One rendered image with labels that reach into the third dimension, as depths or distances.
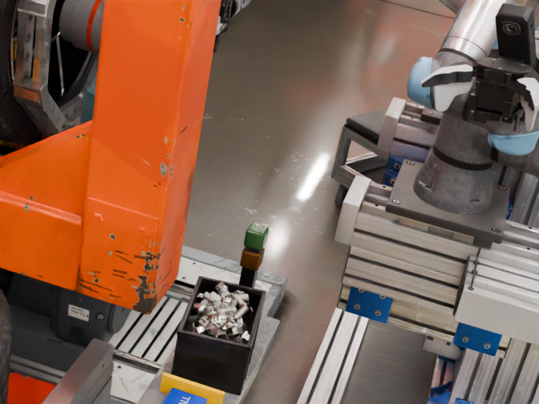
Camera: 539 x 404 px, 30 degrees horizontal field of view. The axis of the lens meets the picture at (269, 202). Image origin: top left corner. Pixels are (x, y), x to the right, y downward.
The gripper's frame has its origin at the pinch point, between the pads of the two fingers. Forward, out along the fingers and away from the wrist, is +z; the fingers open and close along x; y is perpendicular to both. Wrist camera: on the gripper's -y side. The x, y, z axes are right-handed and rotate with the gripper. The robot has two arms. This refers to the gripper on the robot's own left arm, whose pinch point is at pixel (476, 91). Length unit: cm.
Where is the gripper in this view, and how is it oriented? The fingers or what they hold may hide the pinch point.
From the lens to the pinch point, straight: 130.2
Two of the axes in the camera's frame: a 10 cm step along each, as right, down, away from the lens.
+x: -8.7, -2.5, 4.3
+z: -4.9, 3.4, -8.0
